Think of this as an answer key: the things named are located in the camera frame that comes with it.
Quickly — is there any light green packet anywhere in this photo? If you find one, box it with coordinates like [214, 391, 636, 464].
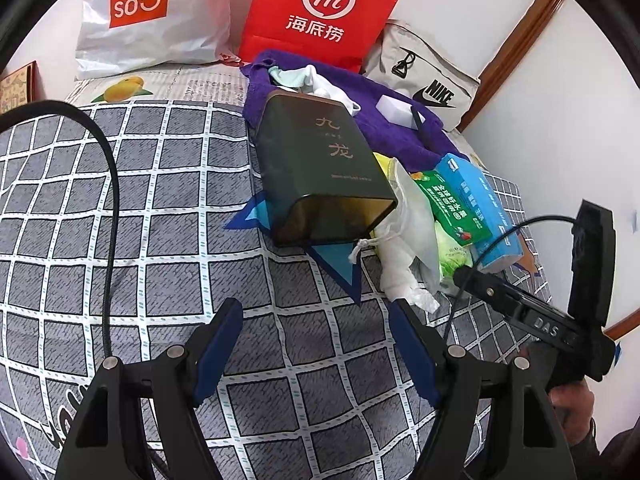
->
[435, 222, 476, 296]

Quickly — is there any grey checked star blanket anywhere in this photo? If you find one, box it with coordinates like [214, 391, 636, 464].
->
[0, 97, 556, 480]

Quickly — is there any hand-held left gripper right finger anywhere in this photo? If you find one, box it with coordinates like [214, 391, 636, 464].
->
[389, 299, 581, 480]

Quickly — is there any purple towel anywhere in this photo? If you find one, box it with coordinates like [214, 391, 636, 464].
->
[240, 49, 473, 173]

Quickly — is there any dark tin box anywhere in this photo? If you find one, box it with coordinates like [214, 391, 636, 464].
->
[252, 92, 399, 248]

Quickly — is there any white sponge block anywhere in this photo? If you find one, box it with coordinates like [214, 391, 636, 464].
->
[375, 94, 427, 128]

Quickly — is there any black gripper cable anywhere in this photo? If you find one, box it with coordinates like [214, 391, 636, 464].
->
[0, 100, 171, 480]
[446, 215, 581, 331]

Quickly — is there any white fruit print sheet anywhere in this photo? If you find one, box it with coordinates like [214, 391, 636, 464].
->
[65, 62, 486, 171]

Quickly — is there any green snack packet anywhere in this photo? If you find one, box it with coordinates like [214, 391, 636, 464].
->
[410, 167, 496, 247]

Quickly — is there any brown patterned box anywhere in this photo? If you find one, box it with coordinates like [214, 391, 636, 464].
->
[0, 60, 40, 116]

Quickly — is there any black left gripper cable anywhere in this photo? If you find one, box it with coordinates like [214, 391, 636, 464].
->
[0, 100, 171, 480]

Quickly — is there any beige waist bag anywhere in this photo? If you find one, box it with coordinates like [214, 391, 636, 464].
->
[360, 19, 482, 133]

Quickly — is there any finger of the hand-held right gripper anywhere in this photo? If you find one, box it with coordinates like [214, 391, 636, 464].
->
[452, 266, 581, 353]

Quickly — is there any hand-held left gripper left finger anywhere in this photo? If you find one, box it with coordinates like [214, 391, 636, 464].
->
[54, 297, 245, 480]

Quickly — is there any white plastic shopping bag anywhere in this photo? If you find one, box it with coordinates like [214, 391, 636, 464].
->
[74, 0, 233, 81]

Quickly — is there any blue tissue pack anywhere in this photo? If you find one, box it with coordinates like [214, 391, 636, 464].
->
[434, 152, 523, 273]

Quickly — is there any person's right forearm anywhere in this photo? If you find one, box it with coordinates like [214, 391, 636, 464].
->
[585, 405, 640, 480]

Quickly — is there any white mesh drawstring pouch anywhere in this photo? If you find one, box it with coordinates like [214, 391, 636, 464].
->
[348, 157, 442, 293]

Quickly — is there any person's right hand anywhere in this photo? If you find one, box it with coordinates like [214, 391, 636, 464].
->
[550, 380, 601, 456]

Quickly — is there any wooden door frame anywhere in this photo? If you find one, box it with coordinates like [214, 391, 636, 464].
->
[457, 0, 567, 133]

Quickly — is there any pale green knit glove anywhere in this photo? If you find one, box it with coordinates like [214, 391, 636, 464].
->
[267, 66, 310, 92]

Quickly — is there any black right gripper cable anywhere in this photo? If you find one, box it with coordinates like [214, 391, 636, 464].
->
[446, 215, 581, 331]

